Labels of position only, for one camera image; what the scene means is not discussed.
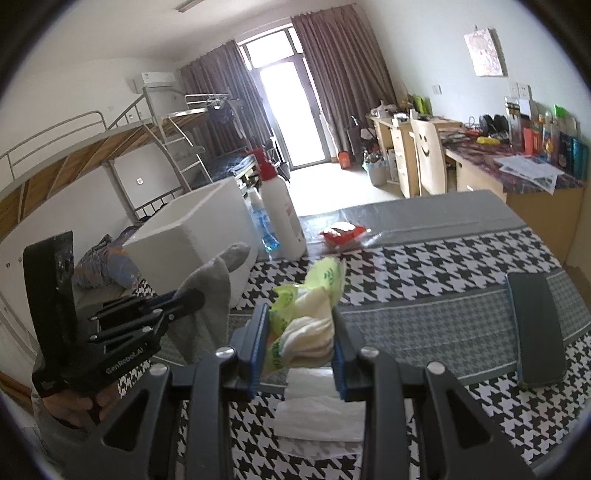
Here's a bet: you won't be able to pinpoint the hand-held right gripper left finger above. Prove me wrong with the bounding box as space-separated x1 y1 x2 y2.
62 302 273 480

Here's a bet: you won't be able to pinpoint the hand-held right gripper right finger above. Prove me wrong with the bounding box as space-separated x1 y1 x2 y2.
330 307 541 480

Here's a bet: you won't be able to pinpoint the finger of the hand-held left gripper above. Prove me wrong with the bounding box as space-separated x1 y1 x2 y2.
88 307 185 346
90 287 207 320

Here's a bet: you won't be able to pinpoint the grey sock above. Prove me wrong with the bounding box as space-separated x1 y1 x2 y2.
166 242 253 366

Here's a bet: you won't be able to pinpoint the yellow-green packet of white socks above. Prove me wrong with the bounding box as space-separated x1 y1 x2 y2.
268 256 347 373

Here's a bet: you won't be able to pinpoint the white foam box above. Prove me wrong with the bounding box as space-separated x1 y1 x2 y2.
122 176 259 306

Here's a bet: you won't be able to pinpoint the person's left forearm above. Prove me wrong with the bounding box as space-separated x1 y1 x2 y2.
28 392 99 472

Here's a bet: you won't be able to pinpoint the person's left hand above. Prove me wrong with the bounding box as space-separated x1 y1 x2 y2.
44 381 122 430

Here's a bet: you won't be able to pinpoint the blue patterned quilt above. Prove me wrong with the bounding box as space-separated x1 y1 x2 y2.
74 231 145 292

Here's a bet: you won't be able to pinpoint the light blue face mask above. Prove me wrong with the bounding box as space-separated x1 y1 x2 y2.
272 401 366 459

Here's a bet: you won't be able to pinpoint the clear blue water bottle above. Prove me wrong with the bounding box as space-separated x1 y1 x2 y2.
249 188 280 253

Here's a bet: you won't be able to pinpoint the white pump bottle red cap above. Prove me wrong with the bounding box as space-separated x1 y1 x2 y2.
252 148 308 260

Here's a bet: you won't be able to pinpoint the metal bunk bed wooden slats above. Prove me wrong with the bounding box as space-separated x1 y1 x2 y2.
0 108 204 241

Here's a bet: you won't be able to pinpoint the houndstooth tablecloth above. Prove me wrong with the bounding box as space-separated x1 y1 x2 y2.
115 189 579 480

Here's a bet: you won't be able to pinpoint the red snack packet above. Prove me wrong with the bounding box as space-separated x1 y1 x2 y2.
320 222 370 250

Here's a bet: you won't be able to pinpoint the metal bunk bed blue mattress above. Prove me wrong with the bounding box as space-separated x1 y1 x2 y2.
143 85 259 186

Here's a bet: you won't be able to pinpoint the metal bunk bed ladder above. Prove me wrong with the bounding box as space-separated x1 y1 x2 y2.
159 115 214 186

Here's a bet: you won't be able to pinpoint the dark hanging clothes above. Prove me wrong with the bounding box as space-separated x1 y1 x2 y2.
208 99 241 126

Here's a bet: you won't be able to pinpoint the black smartphone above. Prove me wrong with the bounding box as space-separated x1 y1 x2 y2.
505 271 568 388

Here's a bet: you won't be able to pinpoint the white waste bin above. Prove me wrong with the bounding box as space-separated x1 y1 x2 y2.
362 159 391 186

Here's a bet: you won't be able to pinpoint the brown curtain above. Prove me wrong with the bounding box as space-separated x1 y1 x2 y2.
180 44 274 158
292 4 399 161

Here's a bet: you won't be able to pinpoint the glass balcony door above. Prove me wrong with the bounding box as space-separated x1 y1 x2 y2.
240 30 336 170

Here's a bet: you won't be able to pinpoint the white air conditioner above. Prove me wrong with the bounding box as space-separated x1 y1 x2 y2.
133 70 179 92

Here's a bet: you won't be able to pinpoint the wooden chair smiley face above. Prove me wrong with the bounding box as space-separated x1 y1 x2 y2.
409 119 449 198

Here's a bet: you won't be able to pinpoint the wooden desk patterned cover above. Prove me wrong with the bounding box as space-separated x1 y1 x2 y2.
441 137 585 219

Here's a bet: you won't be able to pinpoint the white printed papers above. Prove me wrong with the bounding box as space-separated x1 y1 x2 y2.
494 154 567 193

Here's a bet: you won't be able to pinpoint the black rounded object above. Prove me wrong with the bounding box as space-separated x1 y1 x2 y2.
478 113 509 137

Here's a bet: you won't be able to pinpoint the row of toiletry bottles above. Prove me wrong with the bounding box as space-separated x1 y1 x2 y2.
503 96 590 179

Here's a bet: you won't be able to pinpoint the wall poster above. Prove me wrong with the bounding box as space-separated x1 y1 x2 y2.
464 28 509 78

